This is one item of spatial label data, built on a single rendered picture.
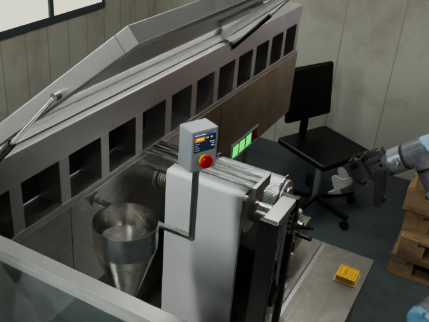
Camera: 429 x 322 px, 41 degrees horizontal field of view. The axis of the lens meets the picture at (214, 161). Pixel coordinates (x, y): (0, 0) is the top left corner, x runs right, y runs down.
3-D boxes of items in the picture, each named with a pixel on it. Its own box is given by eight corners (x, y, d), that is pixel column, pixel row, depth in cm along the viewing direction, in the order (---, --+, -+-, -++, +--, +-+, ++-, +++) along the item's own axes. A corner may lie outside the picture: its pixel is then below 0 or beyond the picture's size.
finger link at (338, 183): (320, 179, 173) (347, 167, 169) (329, 195, 174) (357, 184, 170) (318, 183, 171) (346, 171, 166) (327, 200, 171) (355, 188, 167)
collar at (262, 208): (265, 230, 160) (268, 212, 157) (246, 223, 162) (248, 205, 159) (274, 220, 165) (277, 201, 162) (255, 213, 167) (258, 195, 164)
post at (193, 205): (193, 240, 136) (197, 167, 127) (187, 237, 137) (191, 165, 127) (196, 236, 138) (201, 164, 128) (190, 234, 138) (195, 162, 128)
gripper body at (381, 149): (349, 156, 172) (385, 142, 165) (362, 181, 173) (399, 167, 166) (341, 167, 166) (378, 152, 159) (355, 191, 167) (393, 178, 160)
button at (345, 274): (353, 286, 203) (354, 281, 202) (334, 279, 206) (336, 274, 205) (359, 275, 209) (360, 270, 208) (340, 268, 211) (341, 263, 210)
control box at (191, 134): (193, 177, 123) (196, 135, 118) (177, 163, 127) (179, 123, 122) (219, 169, 127) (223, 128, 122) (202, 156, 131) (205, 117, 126)
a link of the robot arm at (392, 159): (413, 163, 163) (407, 175, 157) (399, 168, 166) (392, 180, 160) (401, 140, 162) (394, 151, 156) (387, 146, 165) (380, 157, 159)
